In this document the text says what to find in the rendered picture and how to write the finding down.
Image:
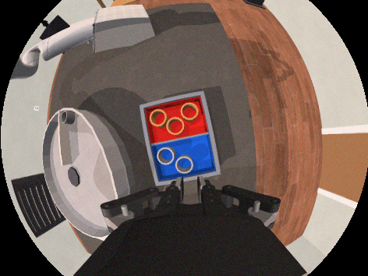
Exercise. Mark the white round turntable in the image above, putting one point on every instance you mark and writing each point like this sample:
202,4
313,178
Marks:
80,178

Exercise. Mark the bronze bushing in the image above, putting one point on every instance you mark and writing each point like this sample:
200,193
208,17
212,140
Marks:
170,121
154,114
189,105

